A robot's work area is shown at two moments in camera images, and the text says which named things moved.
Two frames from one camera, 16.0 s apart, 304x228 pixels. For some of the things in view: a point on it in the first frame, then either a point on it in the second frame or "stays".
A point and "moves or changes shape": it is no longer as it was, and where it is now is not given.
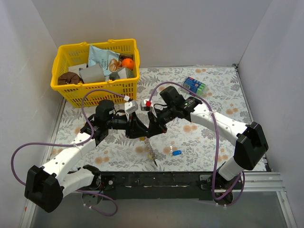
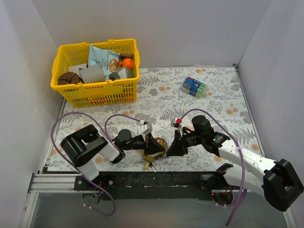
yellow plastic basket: (78, 53) stays
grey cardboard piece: (92, 74) stays
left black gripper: (129, 127) → (149, 144)
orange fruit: (128, 63) stays
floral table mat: (193, 145) stays
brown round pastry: (69, 77) stays
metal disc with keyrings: (152, 151) moves or changes shape
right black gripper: (156, 122) → (180, 143)
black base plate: (177, 185) stays
